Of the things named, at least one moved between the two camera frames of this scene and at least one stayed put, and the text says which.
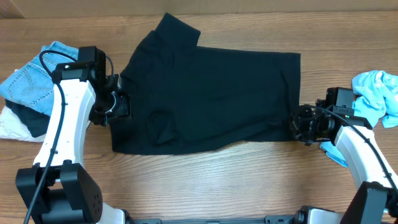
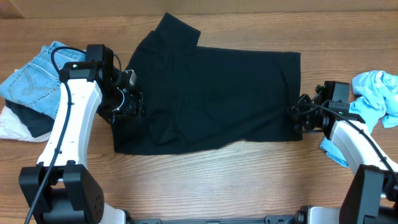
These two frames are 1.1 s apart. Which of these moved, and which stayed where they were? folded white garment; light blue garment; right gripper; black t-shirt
Moved: right gripper
Stayed: folded white garment; light blue garment; black t-shirt
